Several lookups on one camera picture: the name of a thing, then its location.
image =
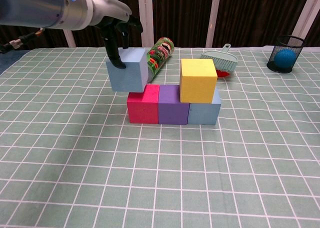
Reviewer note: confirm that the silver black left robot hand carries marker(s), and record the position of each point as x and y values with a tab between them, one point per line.
110	8

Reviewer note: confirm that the light blue foam cube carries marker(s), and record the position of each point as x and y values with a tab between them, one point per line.
127	75
202	114

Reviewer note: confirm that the pink foam cube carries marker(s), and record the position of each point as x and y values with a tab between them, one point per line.
142	110

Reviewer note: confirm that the yellow foam cube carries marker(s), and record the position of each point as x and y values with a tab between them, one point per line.
197	85

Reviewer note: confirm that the purple foam cube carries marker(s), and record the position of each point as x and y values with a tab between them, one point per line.
172	110

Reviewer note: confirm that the green Pringles can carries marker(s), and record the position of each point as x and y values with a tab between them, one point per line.
162	50

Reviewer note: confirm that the dark blue table pad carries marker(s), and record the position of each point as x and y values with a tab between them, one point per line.
7	61

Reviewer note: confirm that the teal hand brush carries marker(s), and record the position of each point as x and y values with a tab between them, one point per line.
225	59

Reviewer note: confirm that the red round disc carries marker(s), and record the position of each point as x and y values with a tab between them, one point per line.
222	74

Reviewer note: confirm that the green checkered tablecloth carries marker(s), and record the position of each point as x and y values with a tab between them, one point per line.
175	175

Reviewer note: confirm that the black mesh pen cup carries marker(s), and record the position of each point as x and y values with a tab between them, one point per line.
280	69

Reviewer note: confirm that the blue textured ball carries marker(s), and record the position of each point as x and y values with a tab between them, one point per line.
285	58

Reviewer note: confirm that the white frame post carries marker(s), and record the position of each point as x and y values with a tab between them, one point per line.
213	18
306	15
70	39
148	3

